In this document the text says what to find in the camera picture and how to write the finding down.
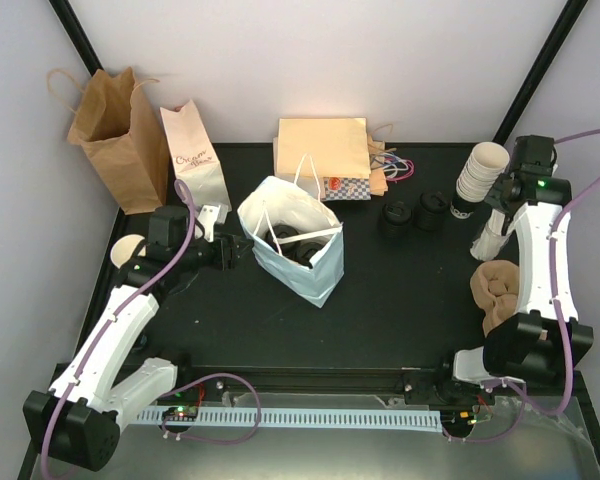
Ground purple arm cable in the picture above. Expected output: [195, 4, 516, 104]
[40, 179, 262, 479]
[442, 128, 600, 444]

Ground black right frame post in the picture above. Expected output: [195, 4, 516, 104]
[492, 0, 589, 145]

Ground single black cup lid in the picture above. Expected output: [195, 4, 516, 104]
[294, 241, 325, 269]

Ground bundle of white straws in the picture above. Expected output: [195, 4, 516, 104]
[470, 209, 513, 262]

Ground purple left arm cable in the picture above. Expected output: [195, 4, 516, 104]
[40, 179, 262, 479]

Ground black frame post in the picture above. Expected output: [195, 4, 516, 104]
[492, 0, 589, 145]
[49, 0, 102, 76]

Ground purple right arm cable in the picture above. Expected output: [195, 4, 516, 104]
[442, 128, 600, 444]

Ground small lit circuit board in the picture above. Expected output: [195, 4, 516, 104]
[162, 406, 199, 422]

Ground light blue paper bag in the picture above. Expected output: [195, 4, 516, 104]
[237, 154, 344, 308]

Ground paper cup near left arm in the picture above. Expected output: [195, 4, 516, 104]
[109, 234, 146, 268]

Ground light blue slotted cable duct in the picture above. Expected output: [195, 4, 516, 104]
[132, 405, 442, 433]

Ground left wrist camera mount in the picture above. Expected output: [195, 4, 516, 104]
[196, 204, 229, 242]

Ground flat bags with coloured handles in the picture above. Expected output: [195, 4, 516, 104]
[367, 123, 415, 196]

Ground pink cream paper bag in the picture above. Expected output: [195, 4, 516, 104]
[160, 100, 231, 211]

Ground brown kraft paper bag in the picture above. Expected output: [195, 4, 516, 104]
[46, 67, 170, 215]

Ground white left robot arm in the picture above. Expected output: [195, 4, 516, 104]
[23, 206, 253, 471]

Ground black left frame post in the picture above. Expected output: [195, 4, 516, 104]
[49, 0, 102, 76]

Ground right stack black lids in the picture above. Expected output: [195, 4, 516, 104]
[414, 191, 450, 232]

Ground flat tan paper bag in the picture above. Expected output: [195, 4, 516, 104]
[275, 117, 371, 179]

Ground stack of white paper cups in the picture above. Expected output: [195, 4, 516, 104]
[450, 142, 510, 220]

